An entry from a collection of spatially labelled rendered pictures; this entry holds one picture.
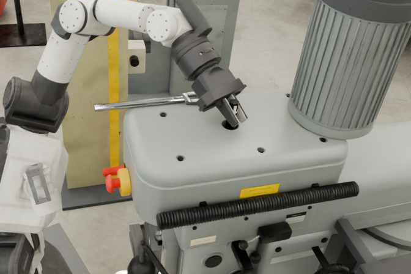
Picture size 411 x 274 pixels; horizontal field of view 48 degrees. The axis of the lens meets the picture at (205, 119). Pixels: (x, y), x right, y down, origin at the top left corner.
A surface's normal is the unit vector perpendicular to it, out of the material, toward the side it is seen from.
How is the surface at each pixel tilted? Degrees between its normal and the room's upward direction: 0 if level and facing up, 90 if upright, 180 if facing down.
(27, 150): 57
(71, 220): 0
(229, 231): 90
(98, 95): 90
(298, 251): 90
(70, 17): 67
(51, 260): 0
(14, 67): 0
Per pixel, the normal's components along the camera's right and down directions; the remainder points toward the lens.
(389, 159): 0.11, -0.79
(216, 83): 0.44, -0.44
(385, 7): -0.04, 0.60
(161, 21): -0.52, 0.18
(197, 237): 0.30, 0.60
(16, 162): 0.56, 0.02
